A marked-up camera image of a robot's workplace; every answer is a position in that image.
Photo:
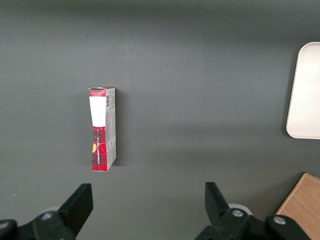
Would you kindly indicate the red plaid cardboard box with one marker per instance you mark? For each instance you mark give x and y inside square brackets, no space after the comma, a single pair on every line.
[100,112]

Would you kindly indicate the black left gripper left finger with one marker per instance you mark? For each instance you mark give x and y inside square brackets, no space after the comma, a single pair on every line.
[67,215]

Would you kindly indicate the light wooden drawer cabinet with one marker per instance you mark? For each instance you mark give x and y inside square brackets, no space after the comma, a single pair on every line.
[302,200]

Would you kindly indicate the beige rectangular plastic tray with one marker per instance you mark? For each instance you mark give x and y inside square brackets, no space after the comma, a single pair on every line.
[306,95]

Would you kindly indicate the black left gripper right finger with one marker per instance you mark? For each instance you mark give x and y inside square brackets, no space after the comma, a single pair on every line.
[225,225]

